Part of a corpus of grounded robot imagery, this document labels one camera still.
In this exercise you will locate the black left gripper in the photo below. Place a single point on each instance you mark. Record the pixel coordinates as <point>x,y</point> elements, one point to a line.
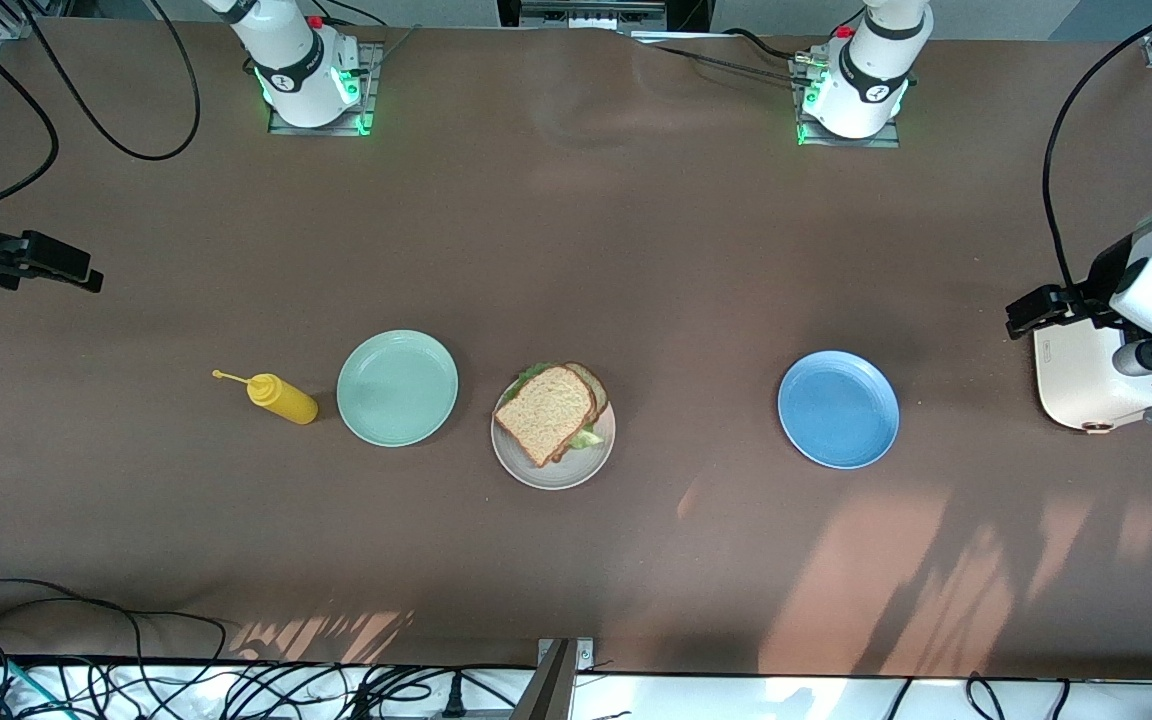
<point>1102,275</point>

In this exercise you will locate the yellow mustard squeeze bottle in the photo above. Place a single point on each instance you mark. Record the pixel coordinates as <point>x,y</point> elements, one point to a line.
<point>286,400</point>

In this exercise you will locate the brown bread slice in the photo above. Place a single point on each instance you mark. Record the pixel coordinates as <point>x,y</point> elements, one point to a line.
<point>594,385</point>
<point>541,415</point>

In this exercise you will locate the green lettuce leaf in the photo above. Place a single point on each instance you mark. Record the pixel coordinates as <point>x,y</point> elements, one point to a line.
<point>588,438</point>

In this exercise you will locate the blue plate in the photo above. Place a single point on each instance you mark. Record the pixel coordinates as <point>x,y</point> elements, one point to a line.
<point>836,410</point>

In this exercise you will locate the mint green plate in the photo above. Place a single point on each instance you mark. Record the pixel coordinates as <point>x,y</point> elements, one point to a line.
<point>396,390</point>

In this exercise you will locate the beige plate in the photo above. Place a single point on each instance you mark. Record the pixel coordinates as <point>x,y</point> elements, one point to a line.
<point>576,468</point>

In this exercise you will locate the white toaster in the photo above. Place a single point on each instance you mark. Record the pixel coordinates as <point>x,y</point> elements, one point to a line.
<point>1076,385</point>

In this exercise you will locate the black power plug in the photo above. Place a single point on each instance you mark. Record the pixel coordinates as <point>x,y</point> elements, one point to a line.
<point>453,695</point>

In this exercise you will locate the black metal equipment frame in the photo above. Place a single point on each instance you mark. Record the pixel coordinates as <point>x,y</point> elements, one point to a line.
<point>586,15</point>

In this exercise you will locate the metal table bracket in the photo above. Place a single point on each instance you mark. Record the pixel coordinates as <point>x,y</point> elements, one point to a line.
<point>556,690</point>

